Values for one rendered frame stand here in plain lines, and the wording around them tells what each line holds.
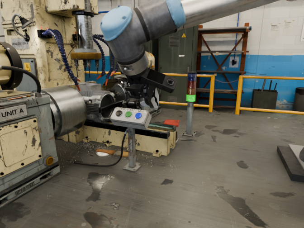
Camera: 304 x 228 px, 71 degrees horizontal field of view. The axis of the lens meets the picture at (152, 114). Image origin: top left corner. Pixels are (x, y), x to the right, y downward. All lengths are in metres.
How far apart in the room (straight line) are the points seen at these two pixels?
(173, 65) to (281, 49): 2.92
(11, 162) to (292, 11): 6.12
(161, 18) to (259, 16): 5.68
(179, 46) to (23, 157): 3.76
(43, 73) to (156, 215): 1.02
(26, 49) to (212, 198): 1.26
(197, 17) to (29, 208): 0.86
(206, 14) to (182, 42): 3.56
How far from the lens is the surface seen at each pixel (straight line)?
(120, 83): 1.51
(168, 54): 4.38
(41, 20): 1.44
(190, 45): 4.29
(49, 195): 0.95
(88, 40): 1.35
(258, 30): 6.17
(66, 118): 1.06
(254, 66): 6.15
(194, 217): 0.79
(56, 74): 1.48
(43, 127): 0.97
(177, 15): 0.60
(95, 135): 1.36
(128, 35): 0.57
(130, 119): 0.91
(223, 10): 0.79
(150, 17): 0.58
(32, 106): 0.93
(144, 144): 1.19
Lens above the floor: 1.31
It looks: 15 degrees down
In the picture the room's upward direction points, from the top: straight up
